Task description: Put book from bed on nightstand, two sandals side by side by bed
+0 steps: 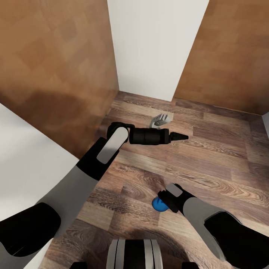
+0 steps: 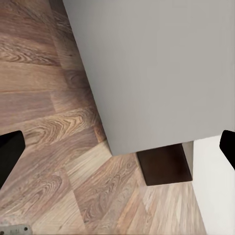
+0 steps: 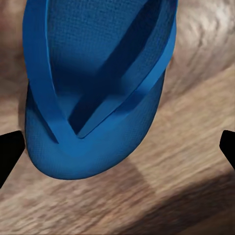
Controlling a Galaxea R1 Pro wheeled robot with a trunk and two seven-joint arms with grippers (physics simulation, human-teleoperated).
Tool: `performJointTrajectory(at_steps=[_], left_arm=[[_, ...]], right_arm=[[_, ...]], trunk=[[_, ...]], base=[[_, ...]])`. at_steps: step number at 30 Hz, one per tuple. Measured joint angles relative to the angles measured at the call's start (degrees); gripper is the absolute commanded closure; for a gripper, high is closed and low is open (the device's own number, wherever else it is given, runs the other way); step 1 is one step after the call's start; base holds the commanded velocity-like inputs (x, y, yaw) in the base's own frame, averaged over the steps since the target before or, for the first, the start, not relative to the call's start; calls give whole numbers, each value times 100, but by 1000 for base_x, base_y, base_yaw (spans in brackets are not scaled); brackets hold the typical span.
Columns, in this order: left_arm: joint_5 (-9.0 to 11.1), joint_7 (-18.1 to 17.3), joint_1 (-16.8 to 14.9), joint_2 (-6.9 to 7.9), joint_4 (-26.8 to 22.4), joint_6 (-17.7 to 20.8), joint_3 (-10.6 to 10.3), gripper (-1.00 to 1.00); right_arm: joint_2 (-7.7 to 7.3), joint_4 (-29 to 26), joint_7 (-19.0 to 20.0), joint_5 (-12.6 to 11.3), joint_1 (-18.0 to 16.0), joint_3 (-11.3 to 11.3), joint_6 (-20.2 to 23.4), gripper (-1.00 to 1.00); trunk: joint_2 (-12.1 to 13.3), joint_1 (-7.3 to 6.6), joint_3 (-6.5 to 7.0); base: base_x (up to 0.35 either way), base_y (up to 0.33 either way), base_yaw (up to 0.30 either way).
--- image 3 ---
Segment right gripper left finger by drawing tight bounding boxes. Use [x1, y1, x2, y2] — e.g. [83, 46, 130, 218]
[0, 130, 26, 189]

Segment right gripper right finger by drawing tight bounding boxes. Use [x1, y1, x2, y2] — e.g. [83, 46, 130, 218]
[219, 130, 235, 170]

